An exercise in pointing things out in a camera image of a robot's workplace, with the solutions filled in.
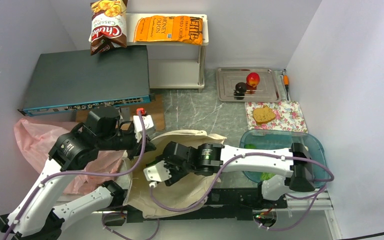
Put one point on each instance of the orange handled screwdriver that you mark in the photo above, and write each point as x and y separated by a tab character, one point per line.
286	86

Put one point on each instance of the brown snack packet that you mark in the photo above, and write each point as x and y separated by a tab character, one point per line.
108	25

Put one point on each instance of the brown bread slice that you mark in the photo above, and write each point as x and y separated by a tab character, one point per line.
263	115

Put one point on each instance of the dark blue network switch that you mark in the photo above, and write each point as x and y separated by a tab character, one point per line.
73	81

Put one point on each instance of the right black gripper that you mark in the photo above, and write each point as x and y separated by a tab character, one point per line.
175	176

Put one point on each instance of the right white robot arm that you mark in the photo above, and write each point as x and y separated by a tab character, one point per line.
291	170

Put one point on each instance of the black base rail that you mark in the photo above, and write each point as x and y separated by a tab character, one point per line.
232	203

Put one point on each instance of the orange snack packet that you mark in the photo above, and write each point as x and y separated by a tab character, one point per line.
175	29

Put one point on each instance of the floral cloth mat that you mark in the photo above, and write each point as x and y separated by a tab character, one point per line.
288	116

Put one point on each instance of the pink plastic grocery bag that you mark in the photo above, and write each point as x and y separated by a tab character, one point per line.
35	139

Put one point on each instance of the teal plastic tray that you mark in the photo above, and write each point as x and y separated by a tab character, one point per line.
277	139

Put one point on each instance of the beige canvas tote bag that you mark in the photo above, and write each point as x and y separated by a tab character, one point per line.
180	195

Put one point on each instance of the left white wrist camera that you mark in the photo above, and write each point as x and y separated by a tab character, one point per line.
142	122

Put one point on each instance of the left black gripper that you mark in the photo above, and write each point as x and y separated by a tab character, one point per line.
136	147

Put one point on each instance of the green pepper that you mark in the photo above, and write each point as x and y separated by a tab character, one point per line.
250	146

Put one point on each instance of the silver metal tray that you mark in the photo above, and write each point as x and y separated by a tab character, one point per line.
267	91

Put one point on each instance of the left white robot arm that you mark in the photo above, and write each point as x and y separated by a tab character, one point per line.
38	217

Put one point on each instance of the white two-tier shelf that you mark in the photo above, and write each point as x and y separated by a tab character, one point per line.
173	65

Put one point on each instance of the red apple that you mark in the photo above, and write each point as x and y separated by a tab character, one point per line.
253	79

